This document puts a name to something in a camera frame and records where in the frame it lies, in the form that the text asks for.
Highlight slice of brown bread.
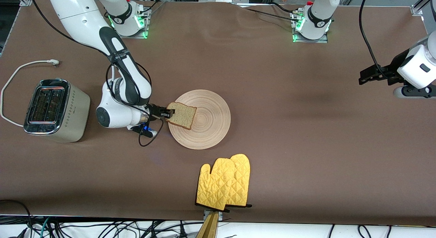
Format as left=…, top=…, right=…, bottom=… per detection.
left=166, top=102, right=198, bottom=130

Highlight round pale wooden plate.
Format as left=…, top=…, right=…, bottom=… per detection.
left=168, top=90, right=231, bottom=150

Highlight cream and chrome toaster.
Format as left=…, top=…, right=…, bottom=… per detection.
left=23, top=78, right=91, bottom=143

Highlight yellow quilted oven mitt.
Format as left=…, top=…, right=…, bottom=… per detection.
left=225, top=153, right=252, bottom=208
left=195, top=158, right=236, bottom=211

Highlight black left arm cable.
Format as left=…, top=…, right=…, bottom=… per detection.
left=359, top=0, right=387, bottom=75

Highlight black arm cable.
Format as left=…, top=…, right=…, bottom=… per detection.
left=30, top=0, right=165, bottom=147
left=359, top=0, right=387, bottom=75

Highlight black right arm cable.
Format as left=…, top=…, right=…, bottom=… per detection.
left=30, top=0, right=165, bottom=147

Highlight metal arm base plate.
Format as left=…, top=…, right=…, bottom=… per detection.
left=112, top=8, right=151, bottom=39
left=292, top=10, right=329, bottom=44

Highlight small metal bracket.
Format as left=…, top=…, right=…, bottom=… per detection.
left=203, top=209, right=224, bottom=221

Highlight black cable on tabletop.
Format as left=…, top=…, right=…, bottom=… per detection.
left=244, top=2, right=304, bottom=23

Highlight tangled black floor cables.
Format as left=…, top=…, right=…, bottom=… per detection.
left=51, top=219, right=205, bottom=238

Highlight white toaster power cable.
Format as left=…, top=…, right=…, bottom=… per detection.
left=0, top=59, right=60, bottom=128

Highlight teal floor cable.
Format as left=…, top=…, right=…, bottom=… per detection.
left=39, top=217, right=51, bottom=238

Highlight black looped floor cable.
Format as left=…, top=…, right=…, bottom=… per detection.
left=0, top=199, right=33, bottom=238

